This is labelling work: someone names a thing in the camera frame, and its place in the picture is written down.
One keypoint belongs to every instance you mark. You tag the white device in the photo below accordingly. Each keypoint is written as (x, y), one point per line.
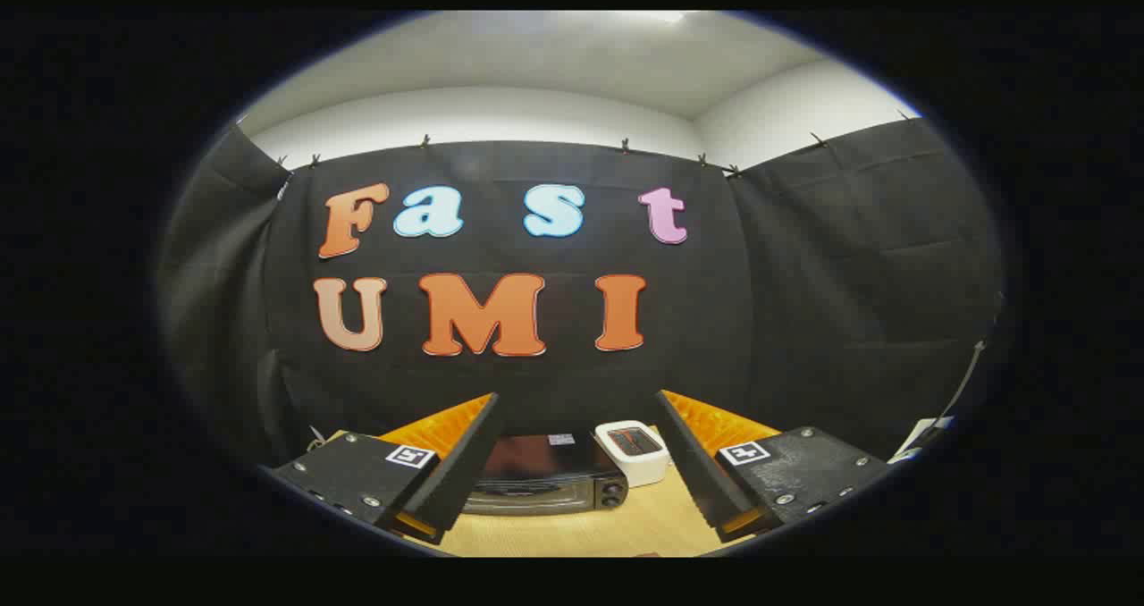
(919, 436)

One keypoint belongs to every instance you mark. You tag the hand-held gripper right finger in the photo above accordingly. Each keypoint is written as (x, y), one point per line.
(702, 472)

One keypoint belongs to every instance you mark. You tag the white pop-up toaster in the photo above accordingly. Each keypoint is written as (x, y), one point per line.
(636, 463)

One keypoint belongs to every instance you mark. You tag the black toaster oven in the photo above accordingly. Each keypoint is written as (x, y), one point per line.
(545, 463)

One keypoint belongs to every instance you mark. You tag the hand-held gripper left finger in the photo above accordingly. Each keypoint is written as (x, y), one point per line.
(460, 467)

